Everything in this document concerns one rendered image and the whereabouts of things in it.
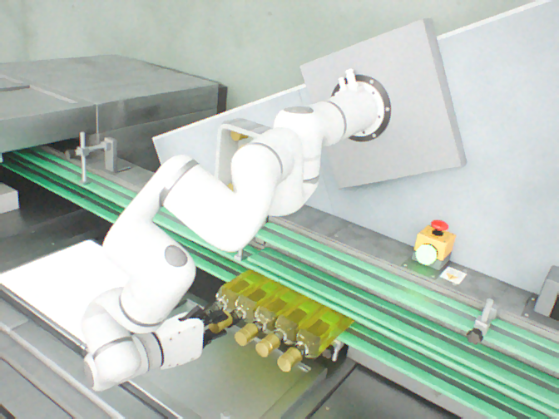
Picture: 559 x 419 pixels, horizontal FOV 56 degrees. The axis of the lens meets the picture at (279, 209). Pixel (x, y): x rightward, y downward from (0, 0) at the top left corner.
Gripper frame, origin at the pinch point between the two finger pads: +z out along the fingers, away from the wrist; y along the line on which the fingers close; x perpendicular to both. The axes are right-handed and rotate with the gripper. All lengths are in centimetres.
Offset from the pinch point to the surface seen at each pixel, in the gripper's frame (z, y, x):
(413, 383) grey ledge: 38.0, -13.6, -28.9
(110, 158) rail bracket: 12, 8, 80
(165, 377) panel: -9.5, -14.4, 4.9
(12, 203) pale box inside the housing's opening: -12, -15, 108
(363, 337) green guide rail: 30.5, -4.8, -17.2
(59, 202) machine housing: 4, -18, 107
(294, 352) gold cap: 8.6, 0.1, -16.3
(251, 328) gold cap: 5.7, 0.0, -5.2
